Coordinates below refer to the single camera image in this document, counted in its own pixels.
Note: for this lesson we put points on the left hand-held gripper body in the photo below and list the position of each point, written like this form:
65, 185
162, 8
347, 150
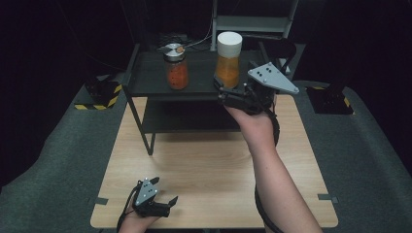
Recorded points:
147, 194

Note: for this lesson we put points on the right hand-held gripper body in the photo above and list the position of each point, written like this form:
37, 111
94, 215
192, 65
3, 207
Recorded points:
268, 77

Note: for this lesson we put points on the white-capped bottle of orange sauce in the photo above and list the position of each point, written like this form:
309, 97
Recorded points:
228, 61

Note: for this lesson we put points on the silver-lidded jar of red sauce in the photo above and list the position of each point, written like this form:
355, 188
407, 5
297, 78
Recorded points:
176, 71

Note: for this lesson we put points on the black metal shelf rack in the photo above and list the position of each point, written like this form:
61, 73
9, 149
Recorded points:
152, 74

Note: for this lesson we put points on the person's left hand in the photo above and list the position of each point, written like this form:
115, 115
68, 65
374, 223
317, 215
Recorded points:
137, 224

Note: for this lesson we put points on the person's right hand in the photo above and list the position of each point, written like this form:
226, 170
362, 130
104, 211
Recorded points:
256, 126

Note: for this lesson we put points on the grey tape piece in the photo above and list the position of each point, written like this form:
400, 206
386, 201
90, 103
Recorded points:
327, 197
101, 200

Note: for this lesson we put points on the grey metal stand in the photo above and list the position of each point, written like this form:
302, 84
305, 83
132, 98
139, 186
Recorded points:
252, 23

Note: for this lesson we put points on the black yellow striped base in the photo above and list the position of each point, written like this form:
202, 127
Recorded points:
330, 100
100, 97

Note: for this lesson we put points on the grey felt cover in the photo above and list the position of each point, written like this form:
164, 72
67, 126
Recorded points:
356, 161

